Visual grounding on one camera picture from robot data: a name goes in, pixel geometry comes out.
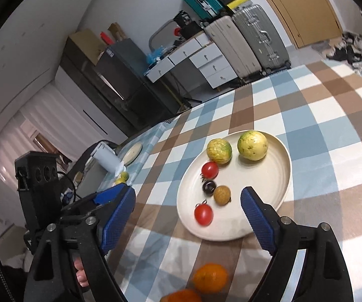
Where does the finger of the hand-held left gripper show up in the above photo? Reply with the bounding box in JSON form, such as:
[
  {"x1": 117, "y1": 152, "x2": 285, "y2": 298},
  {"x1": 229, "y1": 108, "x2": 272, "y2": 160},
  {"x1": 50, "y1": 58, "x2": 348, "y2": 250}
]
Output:
[{"x1": 59, "y1": 185, "x2": 128, "y2": 230}]

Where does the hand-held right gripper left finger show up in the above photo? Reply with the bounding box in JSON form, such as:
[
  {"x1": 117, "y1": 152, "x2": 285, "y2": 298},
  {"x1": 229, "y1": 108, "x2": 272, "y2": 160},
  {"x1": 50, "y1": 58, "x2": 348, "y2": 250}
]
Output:
[{"x1": 23, "y1": 187, "x2": 136, "y2": 302}]

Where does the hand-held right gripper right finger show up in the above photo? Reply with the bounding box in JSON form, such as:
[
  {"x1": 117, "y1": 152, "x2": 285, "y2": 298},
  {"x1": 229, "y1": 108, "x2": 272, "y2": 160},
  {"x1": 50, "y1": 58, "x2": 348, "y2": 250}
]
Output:
[{"x1": 240, "y1": 186, "x2": 354, "y2": 302}]

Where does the brown longan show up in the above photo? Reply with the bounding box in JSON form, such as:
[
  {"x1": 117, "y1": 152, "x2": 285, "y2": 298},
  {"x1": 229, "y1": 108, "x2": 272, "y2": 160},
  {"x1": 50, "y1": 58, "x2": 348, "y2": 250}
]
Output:
[{"x1": 214, "y1": 185, "x2": 232, "y2": 206}]

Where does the large cream plate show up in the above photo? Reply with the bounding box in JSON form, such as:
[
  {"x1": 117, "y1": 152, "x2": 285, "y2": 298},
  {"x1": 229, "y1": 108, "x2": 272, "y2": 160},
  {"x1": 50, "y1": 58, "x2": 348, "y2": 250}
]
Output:
[{"x1": 177, "y1": 130, "x2": 292, "y2": 242}]

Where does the red tomato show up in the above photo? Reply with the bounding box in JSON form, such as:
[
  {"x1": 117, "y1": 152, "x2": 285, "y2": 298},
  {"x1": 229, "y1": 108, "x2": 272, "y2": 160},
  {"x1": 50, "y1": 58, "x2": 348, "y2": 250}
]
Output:
[
  {"x1": 194, "y1": 204, "x2": 214, "y2": 226},
  {"x1": 201, "y1": 161, "x2": 220, "y2": 179}
]

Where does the orange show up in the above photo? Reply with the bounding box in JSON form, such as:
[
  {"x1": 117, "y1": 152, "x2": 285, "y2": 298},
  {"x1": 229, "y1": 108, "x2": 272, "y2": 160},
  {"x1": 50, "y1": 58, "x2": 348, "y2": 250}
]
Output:
[
  {"x1": 160, "y1": 289, "x2": 203, "y2": 302},
  {"x1": 193, "y1": 263, "x2": 228, "y2": 293}
]

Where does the smooth yellow-green guava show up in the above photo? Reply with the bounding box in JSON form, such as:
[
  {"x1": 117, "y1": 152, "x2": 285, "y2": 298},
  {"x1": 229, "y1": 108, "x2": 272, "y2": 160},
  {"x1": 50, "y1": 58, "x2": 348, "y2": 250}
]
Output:
[{"x1": 237, "y1": 130, "x2": 269, "y2": 160}]

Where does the wrinkled yellow-green guava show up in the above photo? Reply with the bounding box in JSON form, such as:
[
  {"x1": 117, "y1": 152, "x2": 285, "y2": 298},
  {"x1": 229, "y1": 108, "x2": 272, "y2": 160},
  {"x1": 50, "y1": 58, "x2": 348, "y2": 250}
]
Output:
[{"x1": 207, "y1": 138, "x2": 233, "y2": 165}]

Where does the person's left hand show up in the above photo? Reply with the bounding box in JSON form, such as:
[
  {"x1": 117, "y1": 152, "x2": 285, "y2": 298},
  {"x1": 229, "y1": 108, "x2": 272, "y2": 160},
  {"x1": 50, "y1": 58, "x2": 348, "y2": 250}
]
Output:
[{"x1": 73, "y1": 256, "x2": 90, "y2": 287}]

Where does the white kettle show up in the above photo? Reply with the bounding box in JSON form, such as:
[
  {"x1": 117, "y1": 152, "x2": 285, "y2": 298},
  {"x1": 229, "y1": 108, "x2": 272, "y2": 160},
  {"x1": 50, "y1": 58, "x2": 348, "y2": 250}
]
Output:
[{"x1": 90, "y1": 142, "x2": 118, "y2": 171}]

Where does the small cream plate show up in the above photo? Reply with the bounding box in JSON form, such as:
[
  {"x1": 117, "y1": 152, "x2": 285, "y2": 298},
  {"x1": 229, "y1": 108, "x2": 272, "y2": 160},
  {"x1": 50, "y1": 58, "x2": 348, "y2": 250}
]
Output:
[{"x1": 121, "y1": 142, "x2": 144, "y2": 166}]

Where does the dark tall cabinet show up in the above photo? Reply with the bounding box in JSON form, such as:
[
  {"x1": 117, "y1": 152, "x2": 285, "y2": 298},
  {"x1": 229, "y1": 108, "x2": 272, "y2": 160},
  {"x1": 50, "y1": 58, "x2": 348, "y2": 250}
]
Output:
[{"x1": 59, "y1": 36, "x2": 131, "y2": 137}]

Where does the blue brown checkered tablecloth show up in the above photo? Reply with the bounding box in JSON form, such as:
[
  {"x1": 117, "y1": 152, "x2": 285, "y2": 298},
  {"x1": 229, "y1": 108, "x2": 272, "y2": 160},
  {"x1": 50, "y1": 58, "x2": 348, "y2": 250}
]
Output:
[{"x1": 105, "y1": 60, "x2": 362, "y2": 302}]

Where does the dark grey refrigerator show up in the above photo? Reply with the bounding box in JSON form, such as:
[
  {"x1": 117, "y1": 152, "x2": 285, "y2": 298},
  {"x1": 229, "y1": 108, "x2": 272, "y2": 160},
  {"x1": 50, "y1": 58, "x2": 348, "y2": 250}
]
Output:
[{"x1": 97, "y1": 39, "x2": 183, "y2": 123}]

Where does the blue plastic bag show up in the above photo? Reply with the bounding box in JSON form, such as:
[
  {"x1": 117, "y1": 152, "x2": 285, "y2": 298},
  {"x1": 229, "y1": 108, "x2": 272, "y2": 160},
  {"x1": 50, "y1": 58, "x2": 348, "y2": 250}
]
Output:
[{"x1": 146, "y1": 47, "x2": 166, "y2": 65}]

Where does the tall cardboard box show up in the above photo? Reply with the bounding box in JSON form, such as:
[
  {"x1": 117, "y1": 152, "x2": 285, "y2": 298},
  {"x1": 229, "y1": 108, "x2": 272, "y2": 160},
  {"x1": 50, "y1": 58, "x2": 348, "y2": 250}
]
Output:
[{"x1": 71, "y1": 28, "x2": 106, "y2": 65}]

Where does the brown cardboard box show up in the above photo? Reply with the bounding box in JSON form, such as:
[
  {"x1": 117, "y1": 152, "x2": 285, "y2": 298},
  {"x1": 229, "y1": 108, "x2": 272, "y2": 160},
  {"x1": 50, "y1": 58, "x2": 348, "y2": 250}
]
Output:
[{"x1": 108, "y1": 23, "x2": 126, "y2": 41}]

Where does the white desk with drawers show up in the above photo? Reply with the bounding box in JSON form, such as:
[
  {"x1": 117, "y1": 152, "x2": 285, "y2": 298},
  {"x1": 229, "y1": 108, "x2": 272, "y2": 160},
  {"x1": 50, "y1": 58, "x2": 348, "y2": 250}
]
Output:
[{"x1": 146, "y1": 32, "x2": 238, "y2": 90}]

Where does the beige suitcase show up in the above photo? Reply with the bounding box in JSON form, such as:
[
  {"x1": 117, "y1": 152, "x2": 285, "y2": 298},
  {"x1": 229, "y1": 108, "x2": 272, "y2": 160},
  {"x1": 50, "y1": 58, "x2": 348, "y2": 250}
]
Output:
[{"x1": 204, "y1": 16, "x2": 263, "y2": 81}]

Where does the silver suitcase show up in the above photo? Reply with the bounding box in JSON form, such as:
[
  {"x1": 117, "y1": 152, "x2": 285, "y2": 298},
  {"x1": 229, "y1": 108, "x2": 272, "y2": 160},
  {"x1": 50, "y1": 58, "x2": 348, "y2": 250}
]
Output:
[{"x1": 232, "y1": 4, "x2": 291, "y2": 76}]

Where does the black pouch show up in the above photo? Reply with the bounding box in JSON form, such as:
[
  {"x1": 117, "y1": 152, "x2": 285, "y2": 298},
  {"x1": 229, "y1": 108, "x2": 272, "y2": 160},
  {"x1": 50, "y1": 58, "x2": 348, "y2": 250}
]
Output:
[{"x1": 181, "y1": 22, "x2": 205, "y2": 40}]

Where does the black bag with white print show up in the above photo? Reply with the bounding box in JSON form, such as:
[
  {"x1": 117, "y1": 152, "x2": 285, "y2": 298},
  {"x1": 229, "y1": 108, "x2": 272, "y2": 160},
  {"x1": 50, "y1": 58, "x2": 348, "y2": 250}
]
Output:
[{"x1": 174, "y1": 11, "x2": 197, "y2": 27}]

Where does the pile of shoes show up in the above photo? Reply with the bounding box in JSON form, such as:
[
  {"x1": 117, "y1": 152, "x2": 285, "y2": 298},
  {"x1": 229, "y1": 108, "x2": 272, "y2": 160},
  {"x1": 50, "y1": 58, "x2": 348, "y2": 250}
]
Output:
[{"x1": 326, "y1": 31, "x2": 362, "y2": 95}]

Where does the wooden door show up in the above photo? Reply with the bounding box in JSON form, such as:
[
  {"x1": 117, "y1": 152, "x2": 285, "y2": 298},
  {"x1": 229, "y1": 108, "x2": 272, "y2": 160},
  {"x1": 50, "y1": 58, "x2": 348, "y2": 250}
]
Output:
[{"x1": 247, "y1": 0, "x2": 343, "y2": 49}]

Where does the grey curved tube frame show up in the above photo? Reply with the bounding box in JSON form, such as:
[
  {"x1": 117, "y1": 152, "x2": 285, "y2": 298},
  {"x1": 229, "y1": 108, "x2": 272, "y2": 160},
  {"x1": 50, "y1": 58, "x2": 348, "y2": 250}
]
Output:
[{"x1": 149, "y1": 19, "x2": 177, "y2": 51}]

